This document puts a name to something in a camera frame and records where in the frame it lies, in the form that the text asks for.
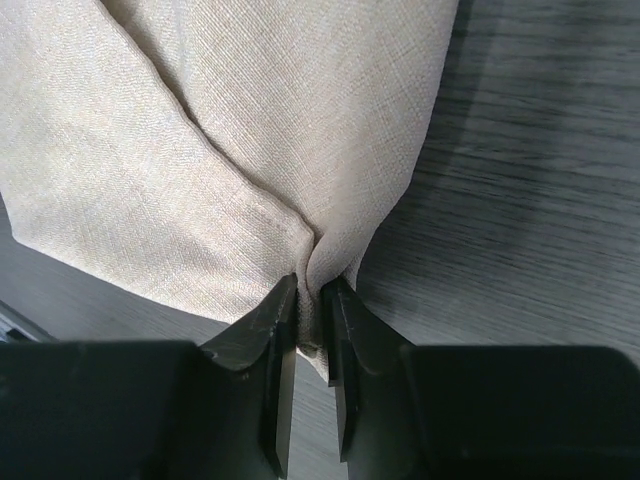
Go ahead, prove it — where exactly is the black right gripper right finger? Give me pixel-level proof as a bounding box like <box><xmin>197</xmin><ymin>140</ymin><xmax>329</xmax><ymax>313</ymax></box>
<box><xmin>321</xmin><ymin>277</ymin><xmax>425</xmax><ymax>479</ymax></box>

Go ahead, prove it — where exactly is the beige cloth napkin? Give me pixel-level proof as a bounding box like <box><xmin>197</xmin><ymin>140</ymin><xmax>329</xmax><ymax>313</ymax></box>
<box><xmin>1</xmin><ymin>1</ymin><xmax>457</xmax><ymax>359</ymax></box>

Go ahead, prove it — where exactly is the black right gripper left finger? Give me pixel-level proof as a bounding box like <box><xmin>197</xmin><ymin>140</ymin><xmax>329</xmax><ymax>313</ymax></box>
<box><xmin>201</xmin><ymin>274</ymin><xmax>297</xmax><ymax>479</ymax></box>

